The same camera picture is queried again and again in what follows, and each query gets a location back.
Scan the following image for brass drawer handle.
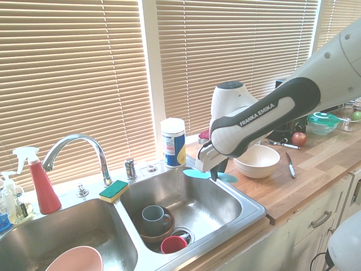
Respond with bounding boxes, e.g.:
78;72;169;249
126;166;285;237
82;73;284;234
310;209;333;229

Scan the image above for metal sink drain strainer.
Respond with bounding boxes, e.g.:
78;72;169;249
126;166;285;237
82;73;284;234
169;225;196;245

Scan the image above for pink plastic bowl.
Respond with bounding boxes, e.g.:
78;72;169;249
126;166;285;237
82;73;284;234
45;245;104;271

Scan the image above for dark wooden bowl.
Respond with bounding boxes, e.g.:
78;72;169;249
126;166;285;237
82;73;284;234
132;207;176;244

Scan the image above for chrome side sprayer knob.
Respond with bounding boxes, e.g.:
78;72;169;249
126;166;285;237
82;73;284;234
76;182;90;198

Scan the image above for black cable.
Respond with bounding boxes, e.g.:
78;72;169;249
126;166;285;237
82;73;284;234
310;250;335;271

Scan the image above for chrome gooseneck faucet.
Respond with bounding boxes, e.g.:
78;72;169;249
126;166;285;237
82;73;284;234
41;133;114;187

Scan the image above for small glass jar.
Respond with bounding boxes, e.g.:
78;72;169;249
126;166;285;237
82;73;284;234
14;194;35;224

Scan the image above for narrow beige window blind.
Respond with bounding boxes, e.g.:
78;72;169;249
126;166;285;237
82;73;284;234
315;0;361;55

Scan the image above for clear glass dish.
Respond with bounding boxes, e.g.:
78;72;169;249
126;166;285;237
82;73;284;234
335;105;361;133

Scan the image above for green and yellow sponge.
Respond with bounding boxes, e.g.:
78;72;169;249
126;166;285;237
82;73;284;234
98;179;130;204

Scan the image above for red spray bottle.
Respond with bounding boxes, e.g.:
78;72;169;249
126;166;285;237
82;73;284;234
12;146;62;215

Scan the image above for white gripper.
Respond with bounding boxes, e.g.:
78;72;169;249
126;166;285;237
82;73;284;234
196;141;229;182

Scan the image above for metal peeler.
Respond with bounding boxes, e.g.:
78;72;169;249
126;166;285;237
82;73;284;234
267;138;301;151

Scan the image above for stainless steel double sink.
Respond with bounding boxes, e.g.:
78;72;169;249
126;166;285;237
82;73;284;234
0;159;267;271

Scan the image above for red apple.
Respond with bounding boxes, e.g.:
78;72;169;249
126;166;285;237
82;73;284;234
291;131;308;147

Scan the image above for blue white cleaner canister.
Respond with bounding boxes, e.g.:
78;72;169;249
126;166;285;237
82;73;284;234
160;117;187;169

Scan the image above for clear soap pump bottle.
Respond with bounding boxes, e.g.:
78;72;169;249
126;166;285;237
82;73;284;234
0;171;18;224

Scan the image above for white ceramic bowl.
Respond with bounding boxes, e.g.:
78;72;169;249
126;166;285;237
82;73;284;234
233;145;281;180

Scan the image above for chrome faucet handle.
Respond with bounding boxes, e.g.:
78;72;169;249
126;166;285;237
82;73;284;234
124;158;138;181

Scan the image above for grey ceramic mug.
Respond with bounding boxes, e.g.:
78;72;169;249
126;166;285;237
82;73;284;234
142;205;172;237

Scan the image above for red ceramic mug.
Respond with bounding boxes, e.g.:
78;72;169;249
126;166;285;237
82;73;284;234
160;236;188;255

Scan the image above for wide beige window blind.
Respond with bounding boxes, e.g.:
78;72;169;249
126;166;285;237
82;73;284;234
155;0;322;137
0;0;158;193

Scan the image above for green-lidded food container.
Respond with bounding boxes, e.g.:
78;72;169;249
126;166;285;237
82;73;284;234
306;111;341;137

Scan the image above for small steel paring knife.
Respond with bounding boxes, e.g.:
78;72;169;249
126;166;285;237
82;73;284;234
285;152;297;180

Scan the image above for red white kitchen gadget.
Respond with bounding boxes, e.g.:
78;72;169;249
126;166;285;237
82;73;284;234
197;130;211;145

